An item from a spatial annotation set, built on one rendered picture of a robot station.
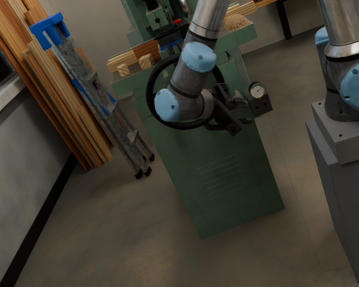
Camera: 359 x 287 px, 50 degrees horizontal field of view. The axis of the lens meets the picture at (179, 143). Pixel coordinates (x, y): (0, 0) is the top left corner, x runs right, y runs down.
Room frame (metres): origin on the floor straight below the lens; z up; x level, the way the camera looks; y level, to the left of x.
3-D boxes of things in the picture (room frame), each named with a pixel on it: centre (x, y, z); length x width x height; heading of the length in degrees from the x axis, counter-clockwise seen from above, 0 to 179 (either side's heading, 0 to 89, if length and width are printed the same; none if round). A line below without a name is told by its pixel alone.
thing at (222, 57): (1.59, -0.13, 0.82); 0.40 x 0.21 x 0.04; 84
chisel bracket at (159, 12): (1.67, -0.14, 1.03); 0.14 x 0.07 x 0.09; 174
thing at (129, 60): (1.65, -0.19, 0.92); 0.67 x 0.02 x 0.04; 84
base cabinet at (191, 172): (1.77, -0.14, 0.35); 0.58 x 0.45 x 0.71; 174
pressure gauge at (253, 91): (1.42, -0.37, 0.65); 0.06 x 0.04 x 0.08; 84
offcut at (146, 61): (1.53, -0.02, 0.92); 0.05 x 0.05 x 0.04; 66
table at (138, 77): (1.54, -0.16, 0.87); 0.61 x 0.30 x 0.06; 84
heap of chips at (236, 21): (1.54, -0.40, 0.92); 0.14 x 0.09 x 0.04; 174
